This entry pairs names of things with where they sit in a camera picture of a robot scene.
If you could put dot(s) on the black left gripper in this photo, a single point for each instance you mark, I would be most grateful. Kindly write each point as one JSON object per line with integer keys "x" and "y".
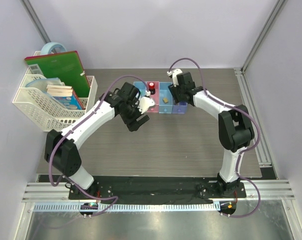
{"x": 132, "y": 124}

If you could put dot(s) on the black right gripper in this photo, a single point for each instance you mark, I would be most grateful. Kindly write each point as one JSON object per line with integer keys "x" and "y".
{"x": 173, "y": 91}

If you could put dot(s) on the purple drawer box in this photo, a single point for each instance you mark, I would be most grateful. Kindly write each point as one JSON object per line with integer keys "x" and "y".
{"x": 179, "y": 107}

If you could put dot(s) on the red black stamp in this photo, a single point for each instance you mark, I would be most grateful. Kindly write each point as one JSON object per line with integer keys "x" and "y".
{"x": 152, "y": 88}

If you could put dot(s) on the light blue drawer box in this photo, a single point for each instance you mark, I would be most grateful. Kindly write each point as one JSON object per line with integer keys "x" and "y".
{"x": 141, "y": 87}

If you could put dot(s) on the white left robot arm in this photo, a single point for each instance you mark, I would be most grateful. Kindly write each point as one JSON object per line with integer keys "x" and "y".
{"x": 62, "y": 147}

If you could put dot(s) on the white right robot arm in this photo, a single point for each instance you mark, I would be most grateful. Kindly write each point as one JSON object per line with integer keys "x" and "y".
{"x": 235, "y": 129}

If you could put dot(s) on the white mesh file organizer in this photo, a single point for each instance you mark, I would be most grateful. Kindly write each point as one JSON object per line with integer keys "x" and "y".
{"x": 49, "y": 112}

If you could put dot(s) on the green folder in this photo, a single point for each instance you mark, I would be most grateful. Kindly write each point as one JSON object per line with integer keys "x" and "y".
{"x": 66, "y": 66}

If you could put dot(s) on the stack of notebooks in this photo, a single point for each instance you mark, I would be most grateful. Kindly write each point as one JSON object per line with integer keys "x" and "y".
{"x": 59, "y": 90}

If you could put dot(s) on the clear blue plastic pouch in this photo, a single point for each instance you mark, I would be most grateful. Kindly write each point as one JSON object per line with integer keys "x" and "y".
{"x": 42, "y": 83}

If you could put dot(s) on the light blue tape roll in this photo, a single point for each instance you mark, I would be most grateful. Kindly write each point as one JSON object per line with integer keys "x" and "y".
{"x": 50, "y": 46}

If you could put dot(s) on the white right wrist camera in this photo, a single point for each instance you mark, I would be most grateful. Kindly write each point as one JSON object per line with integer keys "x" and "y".
{"x": 173, "y": 74}

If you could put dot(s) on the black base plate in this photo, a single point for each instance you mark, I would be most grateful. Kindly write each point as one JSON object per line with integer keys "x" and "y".
{"x": 147, "y": 190}

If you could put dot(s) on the white slotted cable duct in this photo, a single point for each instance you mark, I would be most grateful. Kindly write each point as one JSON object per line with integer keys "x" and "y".
{"x": 93, "y": 207}

